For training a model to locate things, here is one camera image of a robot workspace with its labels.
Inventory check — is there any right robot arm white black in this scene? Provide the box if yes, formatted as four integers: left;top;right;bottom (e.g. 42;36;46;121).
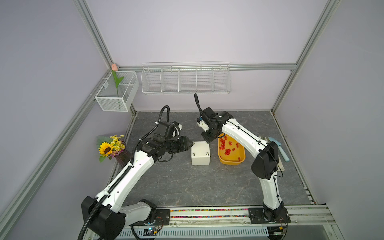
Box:
194;93;290;224

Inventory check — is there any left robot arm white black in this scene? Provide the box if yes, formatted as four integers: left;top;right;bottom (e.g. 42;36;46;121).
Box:
78;105;193;240

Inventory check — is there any white box with screws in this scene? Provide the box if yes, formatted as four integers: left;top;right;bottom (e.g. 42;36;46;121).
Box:
191;141;211;166

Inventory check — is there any red sleeves pile in tray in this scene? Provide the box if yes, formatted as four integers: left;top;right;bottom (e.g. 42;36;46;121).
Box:
218;135;242;162

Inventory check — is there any yellow plastic tray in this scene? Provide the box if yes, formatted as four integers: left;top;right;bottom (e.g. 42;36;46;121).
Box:
218;134;246;166

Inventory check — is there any sunflower bouquet in vase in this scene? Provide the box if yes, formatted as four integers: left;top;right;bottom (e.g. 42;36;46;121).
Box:
97;135;131;169

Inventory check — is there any beige cloth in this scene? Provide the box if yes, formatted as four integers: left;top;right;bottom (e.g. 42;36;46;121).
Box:
278;150;285;172

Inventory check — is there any light blue spatula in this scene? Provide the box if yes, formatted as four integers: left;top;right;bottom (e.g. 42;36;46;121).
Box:
268;137;290;162

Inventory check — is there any small white mesh basket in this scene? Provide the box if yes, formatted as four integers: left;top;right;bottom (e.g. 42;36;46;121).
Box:
95;71;140;112

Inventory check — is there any artificial pink tulip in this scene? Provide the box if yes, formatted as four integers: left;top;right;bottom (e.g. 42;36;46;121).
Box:
111;63;125;98

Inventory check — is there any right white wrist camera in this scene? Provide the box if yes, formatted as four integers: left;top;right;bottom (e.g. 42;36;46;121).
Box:
197;117;210;132

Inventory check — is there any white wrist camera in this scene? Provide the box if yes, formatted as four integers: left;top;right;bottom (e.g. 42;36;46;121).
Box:
197;117;210;132
173;121;182;133

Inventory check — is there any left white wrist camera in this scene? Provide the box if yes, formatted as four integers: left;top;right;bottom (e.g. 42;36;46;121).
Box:
173;121;182;133

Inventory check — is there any long white wire basket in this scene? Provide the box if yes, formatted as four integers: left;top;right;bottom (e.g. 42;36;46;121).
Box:
141;62;232;95

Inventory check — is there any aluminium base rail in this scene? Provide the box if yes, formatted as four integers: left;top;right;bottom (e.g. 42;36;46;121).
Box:
113;204;337;229

